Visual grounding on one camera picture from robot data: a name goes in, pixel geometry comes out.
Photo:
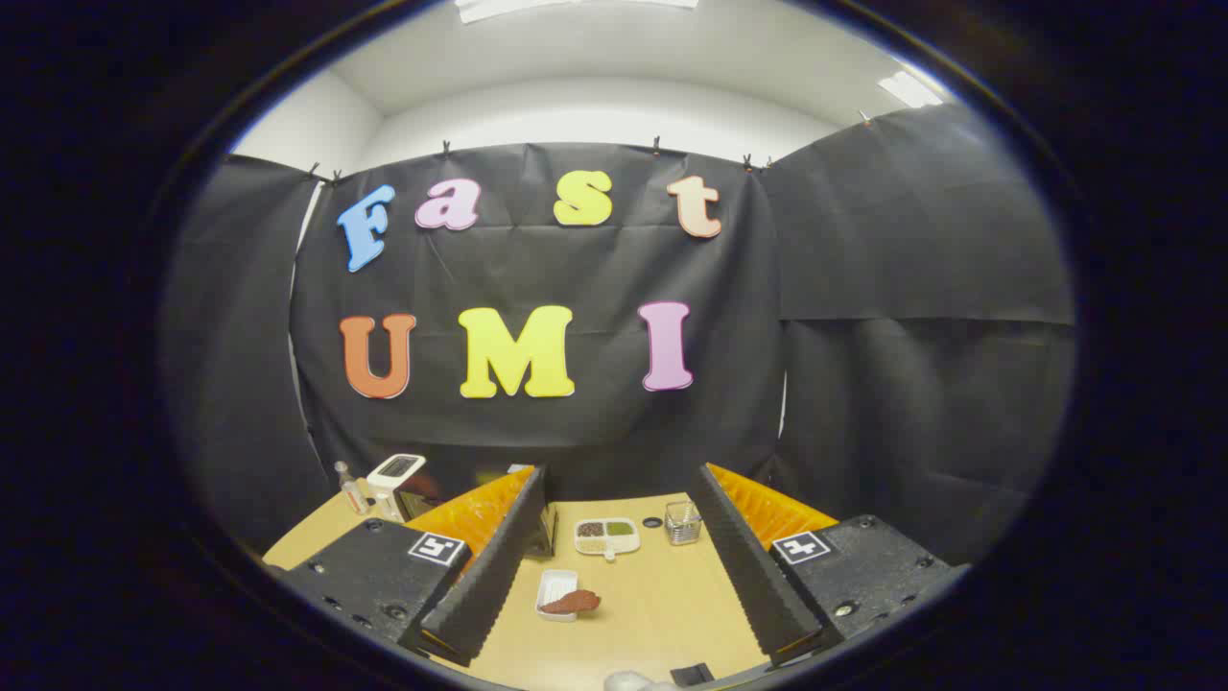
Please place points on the brown grilled meat piece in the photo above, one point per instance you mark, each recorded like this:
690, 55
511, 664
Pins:
573, 602

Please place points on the ceiling light panel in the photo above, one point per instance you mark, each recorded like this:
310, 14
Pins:
537, 8
909, 89

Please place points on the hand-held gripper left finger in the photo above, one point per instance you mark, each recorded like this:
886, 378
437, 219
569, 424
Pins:
489, 576

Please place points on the white rectangular tray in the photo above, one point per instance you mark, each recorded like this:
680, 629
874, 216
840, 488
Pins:
556, 581

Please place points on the clear bottle with orange label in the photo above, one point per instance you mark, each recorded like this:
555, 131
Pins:
352, 491

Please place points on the black toaster oven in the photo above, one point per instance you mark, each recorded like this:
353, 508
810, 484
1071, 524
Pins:
422, 501

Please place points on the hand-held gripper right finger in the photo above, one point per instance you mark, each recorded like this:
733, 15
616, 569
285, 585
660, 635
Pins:
748, 576

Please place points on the white divided dish with grains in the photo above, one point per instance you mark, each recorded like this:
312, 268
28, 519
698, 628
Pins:
607, 537

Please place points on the white slot toaster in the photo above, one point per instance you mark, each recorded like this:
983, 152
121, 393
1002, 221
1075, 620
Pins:
393, 472

